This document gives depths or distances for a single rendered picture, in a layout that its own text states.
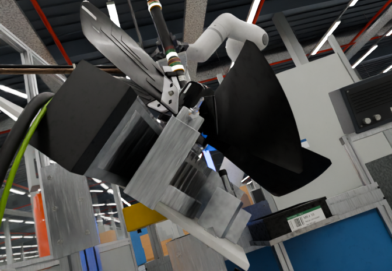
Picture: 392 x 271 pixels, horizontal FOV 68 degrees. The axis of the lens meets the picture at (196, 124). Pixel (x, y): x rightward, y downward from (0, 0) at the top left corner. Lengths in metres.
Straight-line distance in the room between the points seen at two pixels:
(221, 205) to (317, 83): 2.42
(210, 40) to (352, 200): 0.82
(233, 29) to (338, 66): 1.88
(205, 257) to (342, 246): 0.70
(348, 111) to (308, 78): 1.74
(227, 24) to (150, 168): 1.00
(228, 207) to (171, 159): 0.26
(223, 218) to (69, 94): 0.42
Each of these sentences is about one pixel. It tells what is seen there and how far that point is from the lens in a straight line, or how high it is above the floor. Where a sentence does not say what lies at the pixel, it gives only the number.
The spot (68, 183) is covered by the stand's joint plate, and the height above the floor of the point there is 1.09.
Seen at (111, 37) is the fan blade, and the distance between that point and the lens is 0.61.
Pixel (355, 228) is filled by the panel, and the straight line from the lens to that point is 1.24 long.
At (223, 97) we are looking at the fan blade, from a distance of 0.60.
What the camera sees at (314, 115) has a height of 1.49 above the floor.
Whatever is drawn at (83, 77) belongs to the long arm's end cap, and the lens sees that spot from 0.37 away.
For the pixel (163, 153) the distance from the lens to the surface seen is 0.43.
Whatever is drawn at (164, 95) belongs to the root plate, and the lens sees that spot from 0.67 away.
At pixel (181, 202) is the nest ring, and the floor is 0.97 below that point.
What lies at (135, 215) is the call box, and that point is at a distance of 1.16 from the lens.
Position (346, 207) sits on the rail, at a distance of 1.21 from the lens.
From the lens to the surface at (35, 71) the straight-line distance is 0.79.
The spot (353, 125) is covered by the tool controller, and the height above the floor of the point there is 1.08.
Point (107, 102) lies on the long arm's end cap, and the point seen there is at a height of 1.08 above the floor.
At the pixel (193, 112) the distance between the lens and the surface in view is 0.39.
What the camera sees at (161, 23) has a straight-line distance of 1.00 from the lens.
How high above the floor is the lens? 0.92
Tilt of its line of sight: 19 degrees up
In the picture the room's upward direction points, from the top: 19 degrees counter-clockwise
